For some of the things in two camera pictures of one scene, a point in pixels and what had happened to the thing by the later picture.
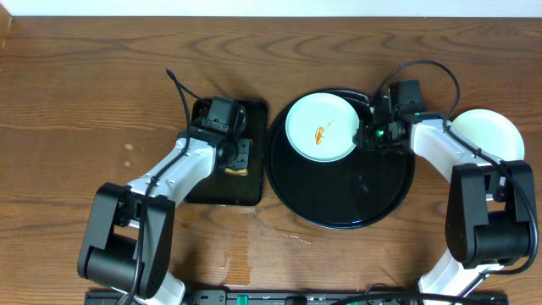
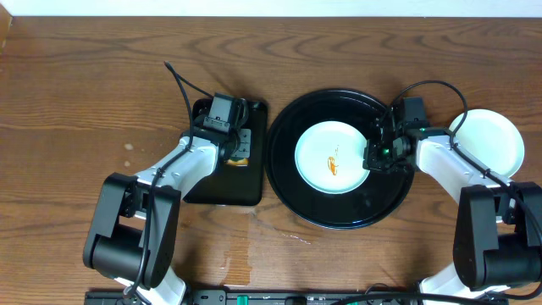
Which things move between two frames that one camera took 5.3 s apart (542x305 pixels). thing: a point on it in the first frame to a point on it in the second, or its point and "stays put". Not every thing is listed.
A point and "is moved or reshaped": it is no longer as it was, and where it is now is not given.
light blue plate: (321, 127) to (329, 158)
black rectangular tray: (218, 187) stays put
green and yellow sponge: (241, 172) is moved or reshaped
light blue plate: (492, 131) stays put
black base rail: (302, 297) stays put
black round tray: (359, 189) stays put
